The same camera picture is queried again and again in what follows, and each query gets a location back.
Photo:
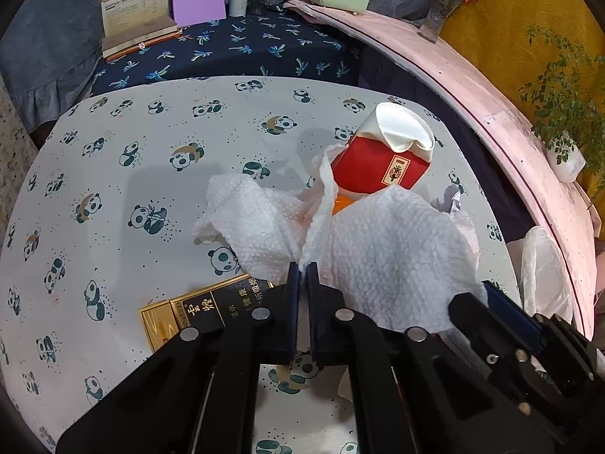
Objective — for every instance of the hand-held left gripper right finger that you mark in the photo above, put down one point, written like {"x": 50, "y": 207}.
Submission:
{"x": 312, "y": 293}

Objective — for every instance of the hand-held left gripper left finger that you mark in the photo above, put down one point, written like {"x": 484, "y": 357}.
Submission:
{"x": 293, "y": 288}

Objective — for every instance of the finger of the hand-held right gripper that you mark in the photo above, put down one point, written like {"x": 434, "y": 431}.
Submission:
{"x": 472, "y": 321}
{"x": 510, "y": 310}

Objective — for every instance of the white plastic bag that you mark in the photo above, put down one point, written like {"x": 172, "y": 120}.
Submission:
{"x": 543, "y": 269}

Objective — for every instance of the small white paper towel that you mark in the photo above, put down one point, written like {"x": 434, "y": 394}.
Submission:
{"x": 255, "y": 217}

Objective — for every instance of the black and gold cigarette box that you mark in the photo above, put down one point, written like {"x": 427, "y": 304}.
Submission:
{"x": 203, "y": 307}

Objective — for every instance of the large white paper towel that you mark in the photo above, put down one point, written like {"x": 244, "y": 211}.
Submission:
{"x": 392, "y": 246}

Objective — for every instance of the orange plastic wrapper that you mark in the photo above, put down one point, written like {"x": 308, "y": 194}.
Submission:
{"x": 342, "y": 204}

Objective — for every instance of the white paper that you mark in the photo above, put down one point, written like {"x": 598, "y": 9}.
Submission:
{"x": 449, "y": 201}

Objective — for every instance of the red paper cup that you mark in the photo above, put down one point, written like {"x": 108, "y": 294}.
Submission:
{"x": 373, "y": 165}

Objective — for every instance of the dark purple cloth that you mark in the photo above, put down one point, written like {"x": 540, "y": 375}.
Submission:
{"x": 482, "y": 161}

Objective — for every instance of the white plant pot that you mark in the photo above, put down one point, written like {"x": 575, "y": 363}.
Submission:
{"x": 569, "y": 163}

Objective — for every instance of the green leafy plant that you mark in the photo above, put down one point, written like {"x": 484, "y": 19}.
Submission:
{"x": 567, "y": 90}

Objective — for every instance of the pink cloth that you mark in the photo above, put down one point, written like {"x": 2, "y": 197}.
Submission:
{"x": 472, "y": 85}

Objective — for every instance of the navy palm print cloth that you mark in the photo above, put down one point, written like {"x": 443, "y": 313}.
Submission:
{"x": 246, "y": 56}

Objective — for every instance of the brown hardcover book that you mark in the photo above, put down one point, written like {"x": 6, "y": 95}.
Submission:
{"x": 142, "y": 38}

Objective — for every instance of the yellow curtain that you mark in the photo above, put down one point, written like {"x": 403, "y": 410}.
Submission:
{"x": 510, "y": 9}

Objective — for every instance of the cream printed booklet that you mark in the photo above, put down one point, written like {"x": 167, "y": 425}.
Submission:
{"x": 134, "y": 0}

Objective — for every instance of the blue-grey cloth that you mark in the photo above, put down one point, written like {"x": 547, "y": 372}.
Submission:
{"x": 47, "y": 47}

